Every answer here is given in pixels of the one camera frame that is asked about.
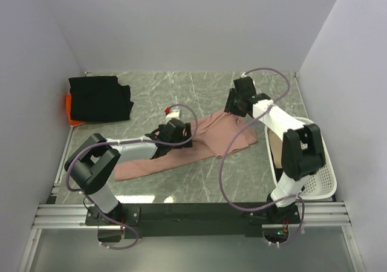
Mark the pink printed t-shirt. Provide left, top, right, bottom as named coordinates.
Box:
left=114, top=110, right=258, bottom=181

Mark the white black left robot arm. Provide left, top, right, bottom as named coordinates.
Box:
left=64, top=118, right=192, bottom=225

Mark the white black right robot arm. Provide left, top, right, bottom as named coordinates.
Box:
left=224, top=76, right=326, bottom=223

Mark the beige garment in basket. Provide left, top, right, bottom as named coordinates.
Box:
left=268, top=131, right=282, bottom=169

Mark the folded black t-shirt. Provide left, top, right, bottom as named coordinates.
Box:
left=68, top=76, right=134, bottom=123

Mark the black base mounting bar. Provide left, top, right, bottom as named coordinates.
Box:
left=85, top=202, right=303, bottom=242

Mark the folded orange t-shirt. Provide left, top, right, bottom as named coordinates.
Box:
left=65, top=94, right=85, bottom=127

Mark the white plastic laundry basket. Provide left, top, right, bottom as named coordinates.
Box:
left=264, top=117, right=337, bottom=201

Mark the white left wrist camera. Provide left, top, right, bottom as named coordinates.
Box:
left=164, top=107, right=181, bottom=120

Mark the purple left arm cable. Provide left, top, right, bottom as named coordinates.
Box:
left=65, top=103, right=199, bottom=250

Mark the aluminium frame rail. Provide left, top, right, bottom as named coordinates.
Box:
left=19, top=125, right=366, bottom=271

